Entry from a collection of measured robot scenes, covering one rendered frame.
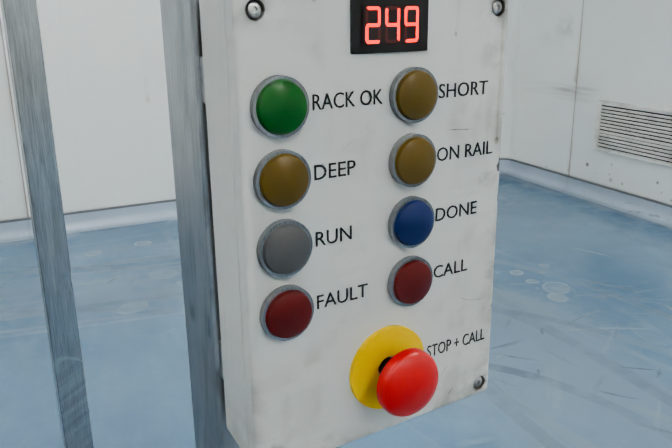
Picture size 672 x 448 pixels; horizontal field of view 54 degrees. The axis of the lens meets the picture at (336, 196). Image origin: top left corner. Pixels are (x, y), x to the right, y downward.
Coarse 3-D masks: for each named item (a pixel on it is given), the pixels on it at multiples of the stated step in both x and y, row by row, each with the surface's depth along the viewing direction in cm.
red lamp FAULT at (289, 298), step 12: (276, 300) 34; (288, 300) 34; (300, 300) 34; (276, 312) 34; (288, 312) 34; (300, 312) 34; (276, 324) 34; (288, 324) 34; (300, 324) 35; (276, 336) 34; (288, 336) 34
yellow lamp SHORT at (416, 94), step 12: (420, 72) 35; (408, 84) 35; (420, 84) 35; (432, 84) 35; (396, 96) 35; (408, 96) 35; (420, 96) 35; (432, 96) 36; (408, 108) 35; (420, 108) 35; (432, 108) 36
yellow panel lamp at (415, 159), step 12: (408, 144) 36; (420, 144) 36; (396, 156) 36; (408, 156) 36; (420, 156) 36; (432, 156) 37; (396, 168) 36; (408, 168) 36; (420, 168) 36; (432, 168) 37; (408, 180) 36; (420, 180) 37
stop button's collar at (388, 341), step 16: (384, 336) 38; (400, 336) 39; (416, 336) 40; (464, 336) 42; (480, 336) 43; (368, 352) 38; (384, 352) 39; (352, 368) 38; (368, 368) 38; (352, 384) 38; (368, 384) 39; (368, 400) 39
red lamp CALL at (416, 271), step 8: (408, 264) 38; (416, 264) 38; (424, 264) 38; (400, 272) 38; (408, 272) 38; (416, 272) 38; (424, 272) 38; (400, 280) 38; (408, 280) 38; (416, 280) 38; (424, 280) 38; (400, 288) 38; (408, 288) 38; (416, 288) 38; (424, 288) 38; (400, 296) 38; (408, 296) 38; (416, 296) 38
